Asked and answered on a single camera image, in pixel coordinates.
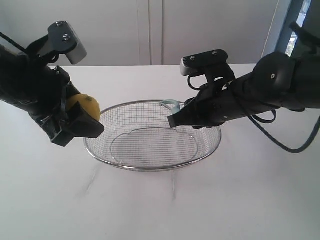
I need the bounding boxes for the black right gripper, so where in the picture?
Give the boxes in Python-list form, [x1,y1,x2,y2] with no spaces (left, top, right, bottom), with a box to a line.
[167,79,250,129]

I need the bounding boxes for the yellow lemon with red sticker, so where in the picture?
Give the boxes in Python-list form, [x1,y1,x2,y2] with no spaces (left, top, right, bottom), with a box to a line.
[66,93,101,121]

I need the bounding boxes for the teal handled peeler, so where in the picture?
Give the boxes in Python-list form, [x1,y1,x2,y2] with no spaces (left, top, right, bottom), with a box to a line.
[159,99,181,115]

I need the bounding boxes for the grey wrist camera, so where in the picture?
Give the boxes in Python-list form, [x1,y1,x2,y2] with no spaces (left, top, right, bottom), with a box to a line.
[26,20,88,65]
[179,49,236,82]

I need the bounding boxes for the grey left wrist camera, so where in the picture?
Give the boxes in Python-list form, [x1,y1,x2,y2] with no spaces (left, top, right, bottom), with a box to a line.
[26,20,88,65]

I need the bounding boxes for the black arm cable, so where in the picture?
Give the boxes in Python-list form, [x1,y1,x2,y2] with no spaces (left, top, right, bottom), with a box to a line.
[187,74,320,154]
[0,31,58,63]

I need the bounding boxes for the blue window frame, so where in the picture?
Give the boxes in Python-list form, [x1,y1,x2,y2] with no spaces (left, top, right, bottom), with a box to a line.
[271,0,313,58]

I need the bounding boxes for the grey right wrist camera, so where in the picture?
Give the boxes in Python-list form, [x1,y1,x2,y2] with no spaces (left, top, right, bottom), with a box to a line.
[179,49,236,82]

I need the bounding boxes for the steel wire mesh basket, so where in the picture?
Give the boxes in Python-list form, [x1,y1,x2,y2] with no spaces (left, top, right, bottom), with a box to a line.
[84,99,222,172]

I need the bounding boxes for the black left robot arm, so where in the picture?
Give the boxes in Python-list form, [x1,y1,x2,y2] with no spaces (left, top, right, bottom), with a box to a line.
[0,46,105,147]

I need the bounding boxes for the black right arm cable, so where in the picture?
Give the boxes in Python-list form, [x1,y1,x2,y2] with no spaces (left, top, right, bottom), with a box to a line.
[187,74,320,154]

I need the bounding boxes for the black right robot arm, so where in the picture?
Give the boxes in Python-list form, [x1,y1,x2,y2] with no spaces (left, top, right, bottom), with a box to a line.
[168,22,320,128]

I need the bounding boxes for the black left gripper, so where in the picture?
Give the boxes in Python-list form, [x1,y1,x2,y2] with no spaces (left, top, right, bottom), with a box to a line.
[29,66,105,147]

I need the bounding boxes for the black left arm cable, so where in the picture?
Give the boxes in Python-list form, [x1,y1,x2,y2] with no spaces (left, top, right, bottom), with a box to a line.
[0,31,58,63]

